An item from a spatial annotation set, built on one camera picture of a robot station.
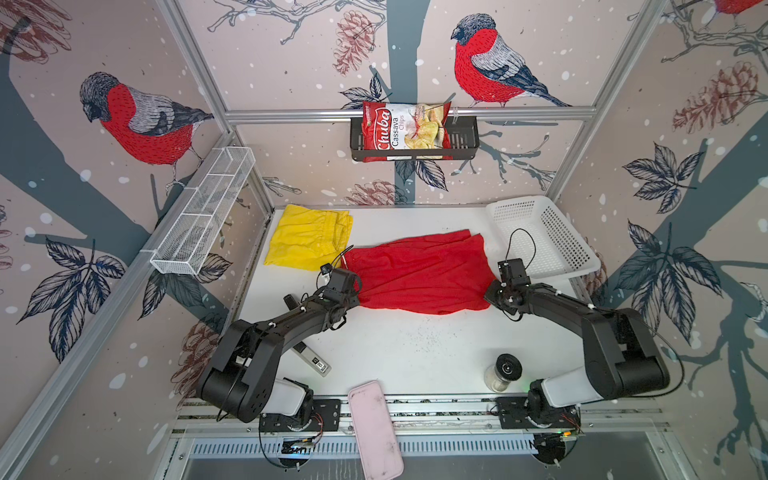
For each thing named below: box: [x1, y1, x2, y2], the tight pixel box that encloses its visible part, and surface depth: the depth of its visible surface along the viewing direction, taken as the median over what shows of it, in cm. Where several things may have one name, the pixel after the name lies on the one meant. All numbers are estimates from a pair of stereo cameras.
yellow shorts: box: [264, 204, 353, 272], surface depth 112 cm
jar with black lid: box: [484, 353, 523, 393], surface depth 73 cm
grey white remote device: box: [290, 340, 332, 377], surface depth 81 cm
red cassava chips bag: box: [362, 101, 453, 163], surface depth 90 cm
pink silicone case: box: [348, 380, 405, 480], surface depth 71 cm
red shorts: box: [342, 229, 496, 314], surface depth 101 cm
